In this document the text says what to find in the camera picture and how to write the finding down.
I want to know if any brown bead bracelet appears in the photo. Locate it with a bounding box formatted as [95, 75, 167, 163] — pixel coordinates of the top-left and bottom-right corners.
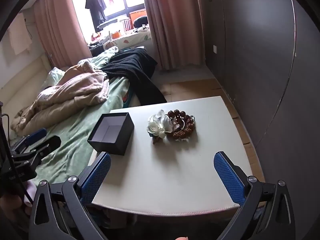
[166, 109, 196, 139]

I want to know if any printed windowsill cloth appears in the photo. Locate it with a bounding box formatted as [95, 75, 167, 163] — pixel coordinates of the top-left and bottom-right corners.
[110, 27, 152, 48]

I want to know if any cream bed headboard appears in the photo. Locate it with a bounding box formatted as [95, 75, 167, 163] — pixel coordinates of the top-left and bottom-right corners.
[0, 55, 54, 140]

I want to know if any black round cushion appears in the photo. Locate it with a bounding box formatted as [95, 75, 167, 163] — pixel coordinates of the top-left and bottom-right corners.
[133, 16, 149, 28]

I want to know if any hanging black garment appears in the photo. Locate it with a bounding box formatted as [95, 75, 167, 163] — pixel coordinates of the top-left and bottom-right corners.
[84, 0, 108, 28]

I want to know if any black knitted blanket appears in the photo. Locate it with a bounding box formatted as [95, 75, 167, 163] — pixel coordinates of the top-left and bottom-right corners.
[100, 48, 167, 105]

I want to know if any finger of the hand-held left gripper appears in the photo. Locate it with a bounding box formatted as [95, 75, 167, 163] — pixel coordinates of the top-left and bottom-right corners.
[10, 127, 48, 155]
[12, 135, 62, 165]

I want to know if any pink curtain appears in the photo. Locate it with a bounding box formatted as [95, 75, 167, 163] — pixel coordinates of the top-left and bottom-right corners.
[34, 0, 92, 68]
[141, 0, 205, 71]

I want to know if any mint green quilt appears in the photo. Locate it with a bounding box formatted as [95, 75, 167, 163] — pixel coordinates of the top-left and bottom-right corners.
[77, 46, 119, 68]

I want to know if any person's left hand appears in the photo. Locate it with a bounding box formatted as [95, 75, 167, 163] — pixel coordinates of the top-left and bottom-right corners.
[0, 195, 27, 215]

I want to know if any black jewelry box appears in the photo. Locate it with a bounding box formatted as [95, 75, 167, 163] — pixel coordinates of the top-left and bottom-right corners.
[87, 112, 135, 156]

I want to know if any beige cloth on wall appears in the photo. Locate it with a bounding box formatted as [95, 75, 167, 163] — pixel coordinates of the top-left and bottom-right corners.
[9, 26, 33, 55]

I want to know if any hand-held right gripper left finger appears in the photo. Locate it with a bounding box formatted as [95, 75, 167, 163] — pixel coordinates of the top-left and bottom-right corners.
[29, 151, 112, 240]

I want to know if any bed with green sheet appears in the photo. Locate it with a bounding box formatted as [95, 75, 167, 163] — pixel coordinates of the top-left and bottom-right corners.
[0, 46, 168, 188]

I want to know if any beige pink fleece blanket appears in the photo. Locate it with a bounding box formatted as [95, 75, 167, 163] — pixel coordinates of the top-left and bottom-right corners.
[14, 61, 110, 136]

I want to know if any dark grey wardrobe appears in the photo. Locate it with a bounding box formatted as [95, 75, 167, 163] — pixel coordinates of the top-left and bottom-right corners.
[221, 0, 320, 160]

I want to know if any white fabric flower hair clip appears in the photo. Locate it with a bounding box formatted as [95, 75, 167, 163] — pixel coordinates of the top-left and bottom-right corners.
[147, 110, 173, 146]

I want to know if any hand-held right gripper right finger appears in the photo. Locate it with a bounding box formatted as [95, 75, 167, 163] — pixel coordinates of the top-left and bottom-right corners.
[213, 151, 297, 240]

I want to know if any flat cardboard sheet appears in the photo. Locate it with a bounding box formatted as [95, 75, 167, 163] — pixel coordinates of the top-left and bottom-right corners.
[156, 79, 263, 180]

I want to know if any orange box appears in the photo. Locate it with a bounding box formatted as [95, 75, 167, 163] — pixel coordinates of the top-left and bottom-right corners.
[129, 9, 146, 21]

